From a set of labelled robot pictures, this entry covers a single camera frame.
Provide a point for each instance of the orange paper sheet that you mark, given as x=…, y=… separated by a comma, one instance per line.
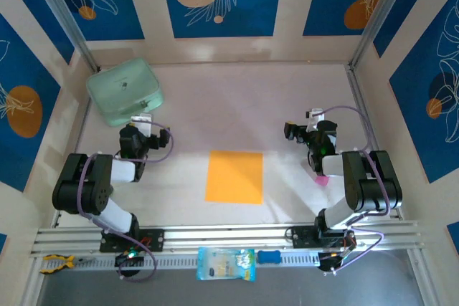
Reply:
x=235, y=177

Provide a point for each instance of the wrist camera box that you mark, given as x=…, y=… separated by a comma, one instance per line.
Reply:
x=315, y=118
x=141, y=122

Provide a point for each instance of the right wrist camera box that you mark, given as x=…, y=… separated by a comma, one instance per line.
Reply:
x=315, y=118

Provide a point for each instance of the wide aluminium rail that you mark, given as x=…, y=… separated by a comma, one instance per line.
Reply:
x=233, y=234

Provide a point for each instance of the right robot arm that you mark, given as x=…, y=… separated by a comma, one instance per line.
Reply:
x=373, y=180

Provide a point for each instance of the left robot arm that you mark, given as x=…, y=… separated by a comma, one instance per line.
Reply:
x=82, y=184

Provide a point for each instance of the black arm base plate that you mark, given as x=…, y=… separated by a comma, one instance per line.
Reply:
x=301, y=237
x=154, y=239

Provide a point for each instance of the wet wipes pack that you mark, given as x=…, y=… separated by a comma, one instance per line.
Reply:
x=226, y=263

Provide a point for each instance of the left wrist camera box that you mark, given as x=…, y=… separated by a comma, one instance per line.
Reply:
x=141, y=122

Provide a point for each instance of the mint green zip pouch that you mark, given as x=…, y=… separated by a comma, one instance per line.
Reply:
x=122, y=87

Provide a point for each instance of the aluminium frame post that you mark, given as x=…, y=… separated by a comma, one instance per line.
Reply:
x=61, y=8
x=383, y=8

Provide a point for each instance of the small pink bottle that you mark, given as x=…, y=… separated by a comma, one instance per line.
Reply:
x=322, y=180

